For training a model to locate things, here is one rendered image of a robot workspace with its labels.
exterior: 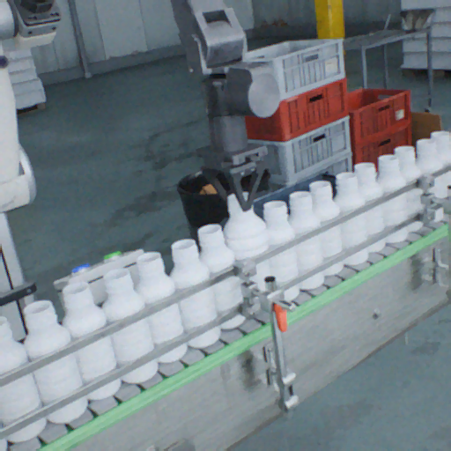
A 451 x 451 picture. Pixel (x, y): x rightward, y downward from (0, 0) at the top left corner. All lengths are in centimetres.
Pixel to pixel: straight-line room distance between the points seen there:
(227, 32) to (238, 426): 61
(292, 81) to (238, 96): 257
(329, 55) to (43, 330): 304
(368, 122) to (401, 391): 204
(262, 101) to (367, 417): 171
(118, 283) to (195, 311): 14
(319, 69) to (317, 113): 24
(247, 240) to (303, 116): 258
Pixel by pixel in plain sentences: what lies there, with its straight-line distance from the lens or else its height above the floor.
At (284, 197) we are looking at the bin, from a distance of 180.
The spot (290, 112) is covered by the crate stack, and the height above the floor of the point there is 81.
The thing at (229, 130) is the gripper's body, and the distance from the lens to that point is 94.
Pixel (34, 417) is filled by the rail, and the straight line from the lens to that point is 87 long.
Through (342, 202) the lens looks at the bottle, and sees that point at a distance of 114.
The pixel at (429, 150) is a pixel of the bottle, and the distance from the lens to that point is 131.
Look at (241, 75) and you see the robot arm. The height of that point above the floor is 139.
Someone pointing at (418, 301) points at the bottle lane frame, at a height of 87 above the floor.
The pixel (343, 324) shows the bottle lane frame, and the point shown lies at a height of 92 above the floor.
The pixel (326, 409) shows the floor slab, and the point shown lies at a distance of 246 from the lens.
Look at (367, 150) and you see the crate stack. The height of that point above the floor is 39.
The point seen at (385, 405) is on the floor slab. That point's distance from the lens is 247.
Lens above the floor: 152
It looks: 21 degrees down
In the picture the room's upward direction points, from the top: 9 degrees counter-clockwise
